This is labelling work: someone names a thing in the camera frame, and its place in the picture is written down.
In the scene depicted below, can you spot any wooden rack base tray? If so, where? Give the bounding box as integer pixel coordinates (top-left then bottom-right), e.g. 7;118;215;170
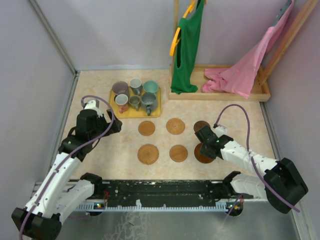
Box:
168;64;271;102

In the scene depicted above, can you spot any dark walnut coaster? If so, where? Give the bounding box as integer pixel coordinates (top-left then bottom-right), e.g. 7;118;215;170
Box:
193;120;211;133

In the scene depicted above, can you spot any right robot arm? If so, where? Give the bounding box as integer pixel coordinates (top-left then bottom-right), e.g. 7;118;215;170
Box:
195;125;309;214

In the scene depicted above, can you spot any small olive mug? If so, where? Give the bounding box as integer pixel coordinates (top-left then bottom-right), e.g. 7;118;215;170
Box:
128;95;141;111

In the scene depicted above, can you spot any dark speckled grey mug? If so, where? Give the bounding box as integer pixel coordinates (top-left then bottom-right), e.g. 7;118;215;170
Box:
140;92;158;116

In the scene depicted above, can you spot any yellow tray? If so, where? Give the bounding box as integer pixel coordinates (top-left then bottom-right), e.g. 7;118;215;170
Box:
109;86;162;119

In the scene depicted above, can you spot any grey-white mug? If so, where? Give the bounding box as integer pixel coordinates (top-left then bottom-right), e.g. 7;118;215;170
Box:
129;78;143;96

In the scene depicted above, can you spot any teal mug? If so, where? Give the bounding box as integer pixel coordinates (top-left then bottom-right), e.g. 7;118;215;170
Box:
143;80;159;94

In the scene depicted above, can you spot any large woven rattan coaster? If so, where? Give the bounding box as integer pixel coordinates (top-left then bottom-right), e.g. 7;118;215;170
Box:
137;144;159;165

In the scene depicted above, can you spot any grey hanger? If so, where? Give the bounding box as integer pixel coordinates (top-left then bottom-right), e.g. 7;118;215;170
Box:
271;0;292;27

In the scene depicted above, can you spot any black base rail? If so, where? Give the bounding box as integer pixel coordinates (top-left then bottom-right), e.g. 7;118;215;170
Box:
87;179;239;208

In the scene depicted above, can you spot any light wooden coaster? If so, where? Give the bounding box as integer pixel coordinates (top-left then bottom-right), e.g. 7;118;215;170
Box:
138;120;156;136

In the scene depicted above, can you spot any pink shirt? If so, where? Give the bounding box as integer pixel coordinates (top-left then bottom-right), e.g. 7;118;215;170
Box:
201;0;295;99

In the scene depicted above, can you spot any large brown wooden coaster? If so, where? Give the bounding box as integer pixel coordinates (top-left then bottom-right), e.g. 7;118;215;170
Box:
194;143;214;164

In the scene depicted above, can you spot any pink mug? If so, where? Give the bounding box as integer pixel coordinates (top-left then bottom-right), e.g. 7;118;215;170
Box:
115;94;129;114

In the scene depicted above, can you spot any small orange wooden coaster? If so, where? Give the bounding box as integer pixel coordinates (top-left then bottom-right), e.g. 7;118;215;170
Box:
169;145;188;163

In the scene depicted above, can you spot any purple mug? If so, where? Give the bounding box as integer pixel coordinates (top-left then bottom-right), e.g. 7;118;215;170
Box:
112;81;130;98

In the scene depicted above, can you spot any yellow hanger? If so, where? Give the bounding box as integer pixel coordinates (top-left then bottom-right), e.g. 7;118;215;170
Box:
169;0;207;57

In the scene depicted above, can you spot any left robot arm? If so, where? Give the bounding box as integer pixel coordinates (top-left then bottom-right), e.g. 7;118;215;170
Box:
11;95;122;240

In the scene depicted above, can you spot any green shirt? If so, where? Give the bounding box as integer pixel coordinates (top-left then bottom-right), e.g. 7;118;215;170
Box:
170;0;206;95

